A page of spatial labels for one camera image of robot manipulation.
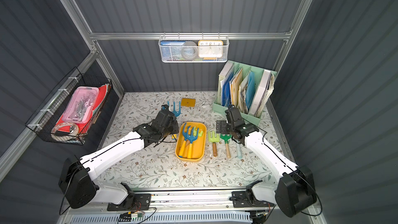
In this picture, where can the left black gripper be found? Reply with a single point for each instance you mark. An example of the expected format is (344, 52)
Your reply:
(169, 117)

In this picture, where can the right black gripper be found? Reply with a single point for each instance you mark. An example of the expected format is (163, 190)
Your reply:
(233, 115)

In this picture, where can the dark green hand rake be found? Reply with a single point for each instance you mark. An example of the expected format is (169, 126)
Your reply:
(226, 138)

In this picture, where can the blue fork yellow handle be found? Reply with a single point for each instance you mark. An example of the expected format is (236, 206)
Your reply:
(174, 108)

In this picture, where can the blue rake yellow handle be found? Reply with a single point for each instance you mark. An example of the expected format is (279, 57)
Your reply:
(191, 137)
(185, 134)

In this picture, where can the light green hand rake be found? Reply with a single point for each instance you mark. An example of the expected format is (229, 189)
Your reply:
(213, 138)

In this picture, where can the light blue hand rake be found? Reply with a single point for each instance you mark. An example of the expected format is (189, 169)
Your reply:
(238, 150)

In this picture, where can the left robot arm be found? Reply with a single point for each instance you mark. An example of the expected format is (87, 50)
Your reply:
(79, 177)

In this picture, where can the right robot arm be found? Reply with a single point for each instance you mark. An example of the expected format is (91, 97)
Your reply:
(295, 188)

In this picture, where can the lime green hand fork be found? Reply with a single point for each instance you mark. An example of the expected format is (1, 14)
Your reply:
(199, 134)

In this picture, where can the yellow storage box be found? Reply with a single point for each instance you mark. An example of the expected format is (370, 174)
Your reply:
(198, 145)

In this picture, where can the blue box in basket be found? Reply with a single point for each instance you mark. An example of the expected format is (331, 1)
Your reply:
(171, 49)

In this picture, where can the yellow wallet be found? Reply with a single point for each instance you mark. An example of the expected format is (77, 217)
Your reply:
(187, 102)

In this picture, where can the blue folder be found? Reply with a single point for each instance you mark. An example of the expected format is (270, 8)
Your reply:
(250, 91)

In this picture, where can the green file organizer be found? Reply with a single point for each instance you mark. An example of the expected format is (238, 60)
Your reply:
(232, 85)

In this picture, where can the white binder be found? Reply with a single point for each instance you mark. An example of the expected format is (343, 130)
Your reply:
(264, 89)

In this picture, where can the grey tape roll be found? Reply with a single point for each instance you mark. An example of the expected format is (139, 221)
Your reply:
(189, 50)

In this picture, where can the yellow alarm clock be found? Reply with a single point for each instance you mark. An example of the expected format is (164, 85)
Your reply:
(210, 49)

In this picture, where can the pink tool case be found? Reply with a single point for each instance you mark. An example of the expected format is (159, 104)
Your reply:
(81, 105)

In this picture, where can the clear tape roll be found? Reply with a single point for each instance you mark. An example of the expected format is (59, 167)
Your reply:
(65, 129)

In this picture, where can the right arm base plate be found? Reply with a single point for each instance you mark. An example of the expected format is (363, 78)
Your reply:
(242, 199)

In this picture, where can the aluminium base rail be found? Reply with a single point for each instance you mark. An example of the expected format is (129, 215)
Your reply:
(214, 206)

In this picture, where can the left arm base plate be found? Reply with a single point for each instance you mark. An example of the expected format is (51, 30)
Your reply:
(135, 202)

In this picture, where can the black wire side basket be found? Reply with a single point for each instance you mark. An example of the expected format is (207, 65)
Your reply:
(46, 116)

